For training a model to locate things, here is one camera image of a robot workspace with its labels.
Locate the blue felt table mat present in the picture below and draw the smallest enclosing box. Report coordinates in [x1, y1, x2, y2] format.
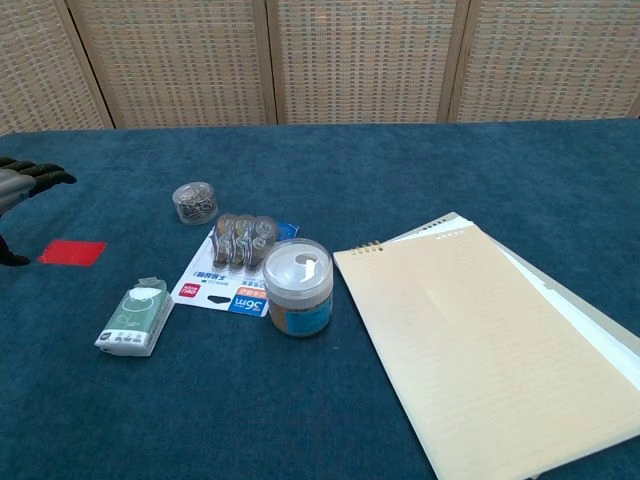
[0, 117, 640, 480]

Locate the red card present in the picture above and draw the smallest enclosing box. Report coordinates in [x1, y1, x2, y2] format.
[36, 240, 108, 266]

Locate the clear round paper clip box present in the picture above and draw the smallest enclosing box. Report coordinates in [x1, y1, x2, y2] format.
[172, 181, 218, 226]

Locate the white loose-leaf pad grey backing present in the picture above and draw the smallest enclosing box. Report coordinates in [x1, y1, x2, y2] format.
[389, 211, 640, 396]

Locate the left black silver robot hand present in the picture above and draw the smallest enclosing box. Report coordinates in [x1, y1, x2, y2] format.
[0, 156, 78, 267]

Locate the green tissue pack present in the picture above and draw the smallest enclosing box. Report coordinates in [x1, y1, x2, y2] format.
[94, 275, 175, 358]

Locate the blue blister pack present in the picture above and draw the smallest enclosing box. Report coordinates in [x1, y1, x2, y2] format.
[170, 213, 301, 318]

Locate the woven bamboo folding screen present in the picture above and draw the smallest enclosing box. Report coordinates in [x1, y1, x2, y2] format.
[0, 0, 640, 136]

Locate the cream spiral notepad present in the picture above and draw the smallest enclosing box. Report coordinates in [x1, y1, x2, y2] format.
[332, 219, 640, 480]

